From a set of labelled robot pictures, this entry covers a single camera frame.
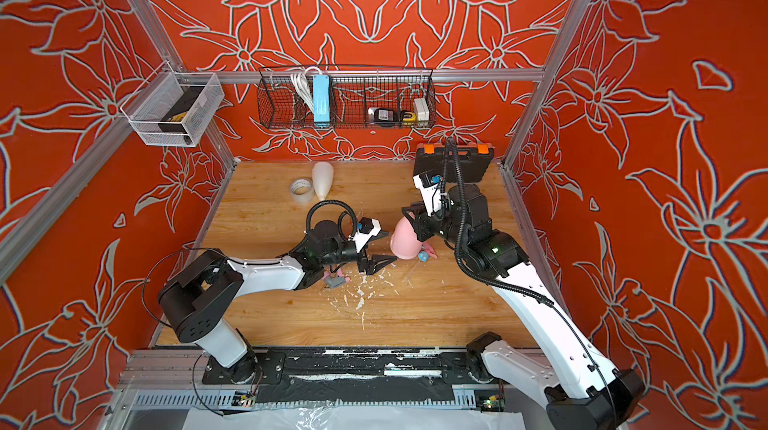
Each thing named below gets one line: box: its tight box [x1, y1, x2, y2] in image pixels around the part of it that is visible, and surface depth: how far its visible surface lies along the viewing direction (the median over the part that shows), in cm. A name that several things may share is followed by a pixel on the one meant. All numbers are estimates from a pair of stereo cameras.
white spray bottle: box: [312, 161, 334, 201], surface depth 112 cm
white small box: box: [414, 97, 430, 127], surface depth 94 cm
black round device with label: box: [368, 107, 397, 124], surface depth 97 cm
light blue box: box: [313, 74, 331, 123], surface depth 92 cm
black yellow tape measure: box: [400, 110, 416, 122], surface depth 96 cm
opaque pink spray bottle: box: [390, 216, 423, 260], surface depth 73 cm
